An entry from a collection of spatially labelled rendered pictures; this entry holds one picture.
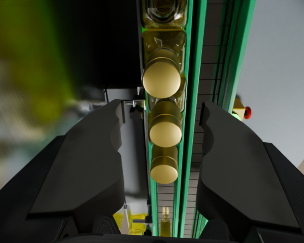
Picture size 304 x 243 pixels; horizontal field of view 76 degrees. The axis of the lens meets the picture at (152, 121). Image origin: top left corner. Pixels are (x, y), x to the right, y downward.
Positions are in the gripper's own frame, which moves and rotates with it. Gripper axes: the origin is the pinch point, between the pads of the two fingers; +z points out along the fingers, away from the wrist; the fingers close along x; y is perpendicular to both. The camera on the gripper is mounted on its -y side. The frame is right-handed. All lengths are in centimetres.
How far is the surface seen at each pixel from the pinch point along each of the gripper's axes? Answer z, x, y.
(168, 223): 33, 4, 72
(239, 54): 24.7, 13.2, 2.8
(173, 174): 5.1, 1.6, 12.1
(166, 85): 5.1, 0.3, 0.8
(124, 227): 122, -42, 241
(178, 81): 5.1, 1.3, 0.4
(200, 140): 33.1, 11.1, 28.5
